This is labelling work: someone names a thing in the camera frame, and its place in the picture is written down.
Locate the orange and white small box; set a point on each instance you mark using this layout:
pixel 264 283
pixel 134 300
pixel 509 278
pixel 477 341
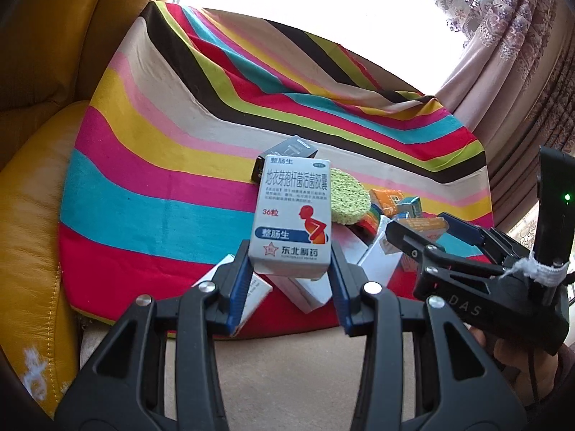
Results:
pixel 424 225

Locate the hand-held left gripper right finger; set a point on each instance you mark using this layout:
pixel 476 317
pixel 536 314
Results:
pixel 340 292

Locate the person's right hand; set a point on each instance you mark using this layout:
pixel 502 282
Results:
pixel 512 361

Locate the black small box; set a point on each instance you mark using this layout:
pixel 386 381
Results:
pixel 287 148

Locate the patterned pink curtain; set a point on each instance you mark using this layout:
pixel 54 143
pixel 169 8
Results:
pixel 516 67

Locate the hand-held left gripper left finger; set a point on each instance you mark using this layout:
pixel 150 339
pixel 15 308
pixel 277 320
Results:
pixel 239 292

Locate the white printed medicine box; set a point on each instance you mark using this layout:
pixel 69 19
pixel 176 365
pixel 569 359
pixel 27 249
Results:
pixel 292 215

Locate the beige plush mat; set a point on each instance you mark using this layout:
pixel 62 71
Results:
pixel 287 377

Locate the yellow leather sofa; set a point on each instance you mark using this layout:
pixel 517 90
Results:
pixel 36 215

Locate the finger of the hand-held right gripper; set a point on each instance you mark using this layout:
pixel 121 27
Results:
pixel 467 232
pixel 413 240

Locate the colourful striped cloth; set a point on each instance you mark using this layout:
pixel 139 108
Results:
pixel 179 152

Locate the teal small box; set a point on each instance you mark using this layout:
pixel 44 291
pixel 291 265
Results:
pixel 409 206

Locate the green round sponge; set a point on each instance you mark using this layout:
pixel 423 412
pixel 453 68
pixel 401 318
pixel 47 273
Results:
pixel 348 197

